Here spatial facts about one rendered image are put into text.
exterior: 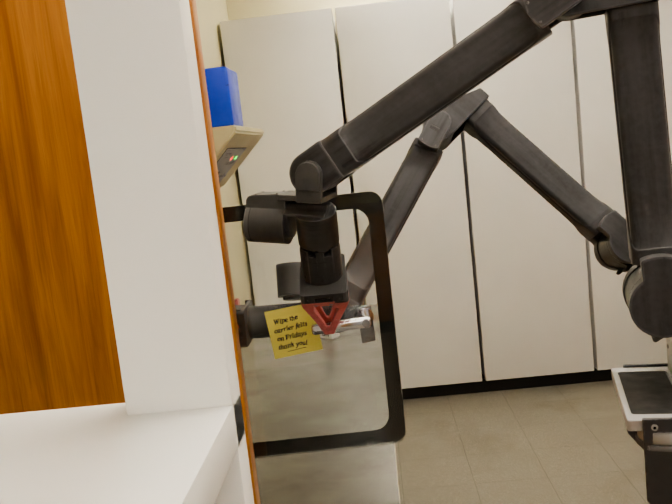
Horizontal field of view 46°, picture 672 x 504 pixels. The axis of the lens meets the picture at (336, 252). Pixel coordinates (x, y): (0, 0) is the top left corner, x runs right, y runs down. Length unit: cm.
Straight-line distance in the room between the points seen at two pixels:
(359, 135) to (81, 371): 53
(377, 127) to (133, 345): 72
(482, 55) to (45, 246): 66
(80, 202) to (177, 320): 85
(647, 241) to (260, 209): 50
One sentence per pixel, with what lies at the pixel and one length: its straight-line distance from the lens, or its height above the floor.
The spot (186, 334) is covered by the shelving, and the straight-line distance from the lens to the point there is 33.
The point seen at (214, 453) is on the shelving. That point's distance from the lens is 30.
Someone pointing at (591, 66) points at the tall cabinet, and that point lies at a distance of 446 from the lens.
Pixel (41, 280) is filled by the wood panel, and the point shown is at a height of 132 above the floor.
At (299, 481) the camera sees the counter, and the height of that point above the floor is 94.
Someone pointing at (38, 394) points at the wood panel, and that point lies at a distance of 124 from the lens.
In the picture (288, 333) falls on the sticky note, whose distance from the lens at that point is 122.
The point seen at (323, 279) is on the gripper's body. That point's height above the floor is 128.
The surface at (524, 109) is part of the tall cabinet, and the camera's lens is 436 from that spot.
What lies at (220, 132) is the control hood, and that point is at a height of 150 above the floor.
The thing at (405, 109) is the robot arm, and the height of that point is 150.
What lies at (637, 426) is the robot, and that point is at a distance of 119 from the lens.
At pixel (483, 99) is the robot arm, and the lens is 144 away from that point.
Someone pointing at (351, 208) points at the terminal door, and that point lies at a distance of 119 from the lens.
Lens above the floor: 146
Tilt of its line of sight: 8 degrees down
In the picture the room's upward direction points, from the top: 6 degrees counter-clockwise
